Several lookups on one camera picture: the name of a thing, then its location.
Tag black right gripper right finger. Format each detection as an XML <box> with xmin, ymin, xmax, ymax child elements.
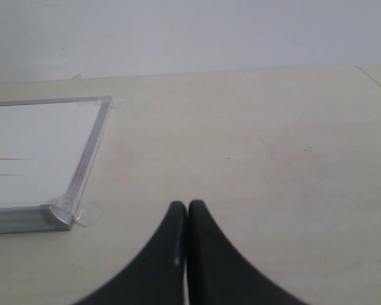
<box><xmin>185</xmin><ymin>200</ymin><xmax>304</xmax><ymax>304</ymax></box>

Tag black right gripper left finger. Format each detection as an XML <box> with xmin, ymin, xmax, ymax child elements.
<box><xmin>77</xmin><ymin>201</ymin><xmax>187</xmax><ymax>305</ymax></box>

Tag white board with metal frame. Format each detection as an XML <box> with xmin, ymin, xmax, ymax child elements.
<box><xmin>0</xmin><ymin>96</ymin><xmax>112</xmax><ymax>234</ymax></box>

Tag clear tape near right corner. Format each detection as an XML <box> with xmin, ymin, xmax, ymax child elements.
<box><xmin>50</xmin><ymin>194</ymin><xmax>104</xmax><ymax>227</ymax></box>

